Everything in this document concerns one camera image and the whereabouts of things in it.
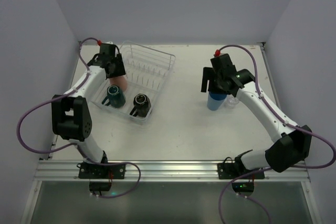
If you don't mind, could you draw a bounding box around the pink plastic cup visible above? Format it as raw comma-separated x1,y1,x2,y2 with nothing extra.
109,76,128,92

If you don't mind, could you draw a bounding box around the clear glass cup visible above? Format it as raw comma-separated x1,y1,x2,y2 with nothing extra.
225,95,239,109

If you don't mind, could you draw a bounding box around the blue plastic cup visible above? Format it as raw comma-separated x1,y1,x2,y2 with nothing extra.
207,91,227,111

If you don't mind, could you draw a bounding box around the black mug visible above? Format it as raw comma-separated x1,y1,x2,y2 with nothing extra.
130,93,151,118

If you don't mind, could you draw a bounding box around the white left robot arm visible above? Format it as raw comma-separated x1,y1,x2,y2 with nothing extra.
51,42,125,180

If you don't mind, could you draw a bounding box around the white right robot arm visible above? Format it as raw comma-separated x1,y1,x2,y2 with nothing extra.
201,52,311,178

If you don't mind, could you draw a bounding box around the clear plastic dish rack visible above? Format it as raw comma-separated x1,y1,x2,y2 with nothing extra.
91,41,176,124

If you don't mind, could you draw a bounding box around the dark green mug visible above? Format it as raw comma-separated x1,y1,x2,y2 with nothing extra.
101,85,126,109

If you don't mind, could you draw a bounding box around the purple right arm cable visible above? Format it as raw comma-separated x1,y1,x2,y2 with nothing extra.
216,44,336,224

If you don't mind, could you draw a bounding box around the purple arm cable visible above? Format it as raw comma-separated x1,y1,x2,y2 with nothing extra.
216,44,336,224
16,37,142,199

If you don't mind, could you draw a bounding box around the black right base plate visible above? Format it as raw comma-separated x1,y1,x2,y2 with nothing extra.
217,157,258,179

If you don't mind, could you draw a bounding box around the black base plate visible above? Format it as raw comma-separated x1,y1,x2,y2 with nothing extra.
217,157,258,179
77,162,125,179

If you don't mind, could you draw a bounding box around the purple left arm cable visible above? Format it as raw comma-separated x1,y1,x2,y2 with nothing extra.
16,37,142,199

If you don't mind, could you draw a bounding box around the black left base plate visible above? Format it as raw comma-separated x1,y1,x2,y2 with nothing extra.
77,162,125,179

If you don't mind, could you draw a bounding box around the aluminium mounting rail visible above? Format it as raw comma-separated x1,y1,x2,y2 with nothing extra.
34,159,310,182

